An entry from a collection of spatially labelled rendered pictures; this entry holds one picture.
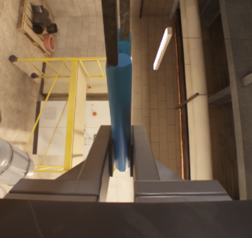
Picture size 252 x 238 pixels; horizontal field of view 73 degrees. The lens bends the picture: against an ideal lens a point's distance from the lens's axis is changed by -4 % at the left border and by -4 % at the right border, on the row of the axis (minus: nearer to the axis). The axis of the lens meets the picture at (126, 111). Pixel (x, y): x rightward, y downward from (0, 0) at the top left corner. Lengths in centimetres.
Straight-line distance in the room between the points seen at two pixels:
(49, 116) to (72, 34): 240
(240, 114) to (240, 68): 78
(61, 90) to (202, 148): 320
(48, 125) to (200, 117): 311
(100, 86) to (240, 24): 300
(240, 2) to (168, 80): 212
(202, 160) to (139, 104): 204
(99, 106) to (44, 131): 132
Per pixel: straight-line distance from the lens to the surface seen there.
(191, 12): 398
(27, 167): 51
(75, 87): 303
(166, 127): 438
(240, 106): 325
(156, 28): 530
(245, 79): 327
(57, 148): 409
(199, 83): 331
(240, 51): 360
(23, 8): 421
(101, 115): 388
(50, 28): 487
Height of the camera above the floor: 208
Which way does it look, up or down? level
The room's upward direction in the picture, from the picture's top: 90 degrees clockwise
